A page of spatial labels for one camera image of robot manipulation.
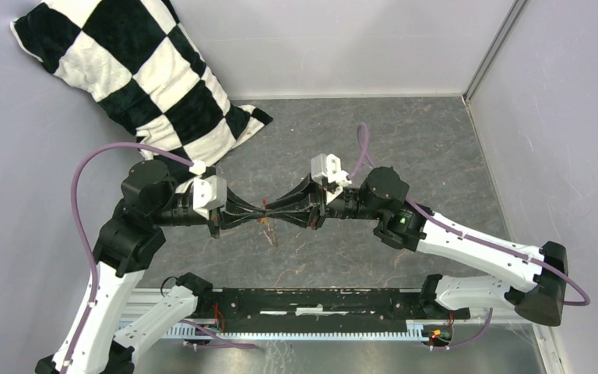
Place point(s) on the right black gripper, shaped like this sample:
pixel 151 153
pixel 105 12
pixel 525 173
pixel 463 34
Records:
pixel 305 193

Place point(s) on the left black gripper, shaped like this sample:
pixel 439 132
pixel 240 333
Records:
pixel 233 213

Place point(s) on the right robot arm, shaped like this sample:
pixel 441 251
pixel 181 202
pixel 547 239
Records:
pixel 527 279

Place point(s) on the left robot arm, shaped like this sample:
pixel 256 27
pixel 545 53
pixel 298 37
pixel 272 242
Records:
pixel 124 250

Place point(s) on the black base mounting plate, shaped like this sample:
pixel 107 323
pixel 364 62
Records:
pixel 319 310

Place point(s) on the black white checkered pillow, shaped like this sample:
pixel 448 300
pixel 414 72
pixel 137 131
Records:
pixel 137 61

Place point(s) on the aluminium corner profile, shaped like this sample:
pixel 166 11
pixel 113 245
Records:
pixel 504 31

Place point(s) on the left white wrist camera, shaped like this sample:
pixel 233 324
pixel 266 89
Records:
pixel 209 191

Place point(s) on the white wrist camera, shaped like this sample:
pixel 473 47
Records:
pixel 327 172
pixel 209 191

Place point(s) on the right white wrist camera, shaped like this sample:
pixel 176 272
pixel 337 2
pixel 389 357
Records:
pixel 327 172

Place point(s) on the aluminium frame rail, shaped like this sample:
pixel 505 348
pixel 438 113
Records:
pixel 437 336

